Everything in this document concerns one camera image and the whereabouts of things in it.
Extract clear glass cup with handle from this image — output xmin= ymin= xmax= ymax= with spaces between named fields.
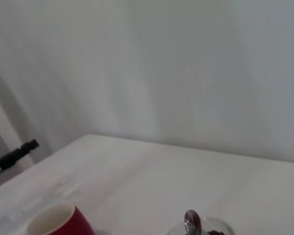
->
xmin=166 ymin=216 xmax=236 ymax=235

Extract metal spoon light blue handle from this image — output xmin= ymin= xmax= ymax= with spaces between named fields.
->
xmin=184 ymin=209 xmax=202 ymax=235

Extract red ceramic mug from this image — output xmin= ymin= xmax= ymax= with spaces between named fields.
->
xmin=26 ymin=202 xmax=97 ymax=235

